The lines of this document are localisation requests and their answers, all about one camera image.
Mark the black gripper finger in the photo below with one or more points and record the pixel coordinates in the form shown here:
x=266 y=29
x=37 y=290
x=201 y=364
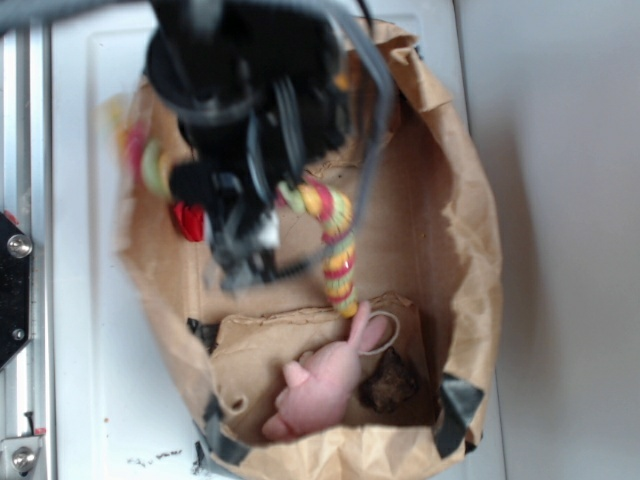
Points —
x=246 y=260

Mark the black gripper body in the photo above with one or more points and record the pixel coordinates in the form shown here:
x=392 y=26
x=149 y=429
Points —
x=234 y=143

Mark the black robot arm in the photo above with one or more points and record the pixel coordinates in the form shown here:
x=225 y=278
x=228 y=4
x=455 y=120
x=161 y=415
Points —
x=218 y=42

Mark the red crumpled paper flower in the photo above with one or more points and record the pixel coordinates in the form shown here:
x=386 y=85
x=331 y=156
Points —
x=190 y=221

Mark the brown paper bag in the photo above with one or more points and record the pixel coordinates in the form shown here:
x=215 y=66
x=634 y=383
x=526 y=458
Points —
x=427 y=251

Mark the pink plush bunny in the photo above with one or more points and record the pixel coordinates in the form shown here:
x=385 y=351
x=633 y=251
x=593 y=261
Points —
x=319 y=385

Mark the dark brown lump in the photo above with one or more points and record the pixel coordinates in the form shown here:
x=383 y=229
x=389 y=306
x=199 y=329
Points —
x=392 y=383

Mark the black mounting bracket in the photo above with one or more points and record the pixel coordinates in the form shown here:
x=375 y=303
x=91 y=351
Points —
x=12 y=290

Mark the aluminium frame rail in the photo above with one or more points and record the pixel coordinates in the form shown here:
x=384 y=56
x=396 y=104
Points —
x=28 y=426

